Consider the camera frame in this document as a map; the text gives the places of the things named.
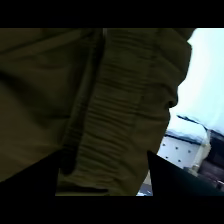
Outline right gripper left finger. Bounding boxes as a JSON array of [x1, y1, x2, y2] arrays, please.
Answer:
[[0, 149, 62, 197]]

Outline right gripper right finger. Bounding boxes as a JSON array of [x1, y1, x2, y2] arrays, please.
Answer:
[[146, 150, 224, 197]]

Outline brown pants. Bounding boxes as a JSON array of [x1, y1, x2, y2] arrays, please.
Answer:
[[0, 28, 196, 197]]

